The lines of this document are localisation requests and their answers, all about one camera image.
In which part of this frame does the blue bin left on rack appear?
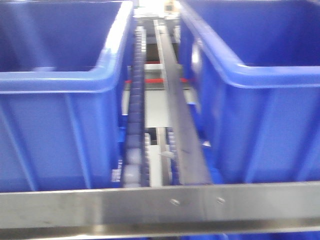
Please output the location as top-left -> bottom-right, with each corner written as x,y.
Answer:
0,0 -> 134,193

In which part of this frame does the blue bin on rack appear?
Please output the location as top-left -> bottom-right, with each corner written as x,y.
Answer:
0,0 -> 134,193
179,0 -> 320,184

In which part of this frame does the white roller track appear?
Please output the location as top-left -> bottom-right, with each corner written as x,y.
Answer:
122,26 -> 150,188

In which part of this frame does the right steel flow rack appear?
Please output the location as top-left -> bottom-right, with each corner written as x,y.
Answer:
0,181 -> 320,240

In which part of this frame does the blue bin middle on rack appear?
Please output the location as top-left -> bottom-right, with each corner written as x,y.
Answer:
179,0 -> 320,184

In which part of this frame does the steel divider rail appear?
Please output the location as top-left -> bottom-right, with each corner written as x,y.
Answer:
153,20 -> 212,186

